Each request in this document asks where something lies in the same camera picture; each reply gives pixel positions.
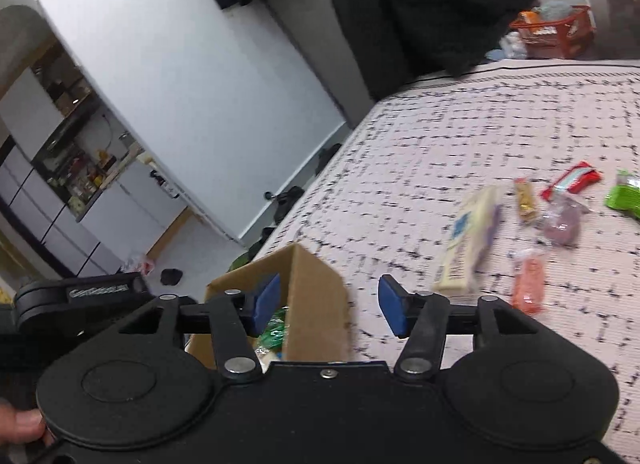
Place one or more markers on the black grid partition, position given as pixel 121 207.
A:
pixel 45 224

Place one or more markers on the range hood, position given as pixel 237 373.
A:
pixel 60 141

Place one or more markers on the white kitchen cabinet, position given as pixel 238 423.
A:
pixel 125 216

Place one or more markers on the dark green snack packet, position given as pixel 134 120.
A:
pixel 274 331

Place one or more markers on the black chunky shoe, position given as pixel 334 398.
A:
pixel 290 201
pixel 267 235

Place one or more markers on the bright green snack packet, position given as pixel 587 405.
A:
pixel 625 196

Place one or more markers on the red plastic basket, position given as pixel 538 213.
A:
pixel 555 36

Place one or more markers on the cardboard box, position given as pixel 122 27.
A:
pixel 312 294

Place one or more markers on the clear bag red print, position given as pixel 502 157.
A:
pixel 140 264

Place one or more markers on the brown yellow snack bar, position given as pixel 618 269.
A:
pixel 526 201

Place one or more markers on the grey-blue cloth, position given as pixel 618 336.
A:
pixel 555 8

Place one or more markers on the red white snack wrapper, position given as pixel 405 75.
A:
pixel 572 181

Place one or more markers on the black slipper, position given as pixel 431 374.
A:
pixel 327 158
pixel 171 277

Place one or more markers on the orange clear snack packet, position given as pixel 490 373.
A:
pixel 529 284

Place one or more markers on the person's left hand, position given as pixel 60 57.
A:
pixel 22 426

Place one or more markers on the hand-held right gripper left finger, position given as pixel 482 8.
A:
pixel 266 304

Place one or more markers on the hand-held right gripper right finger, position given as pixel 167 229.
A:
pixel 394 306

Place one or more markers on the green cartoon floor mat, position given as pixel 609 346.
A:
pixel 239 261

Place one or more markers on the black jacket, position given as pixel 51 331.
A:
pixel 425 18

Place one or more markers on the cream blue-label snack packet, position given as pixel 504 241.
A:
pixel 467 244

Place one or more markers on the patterned white blanket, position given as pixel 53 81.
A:
pixel 450 118

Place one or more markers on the purple clear snack packet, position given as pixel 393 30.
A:
pixel 562 224

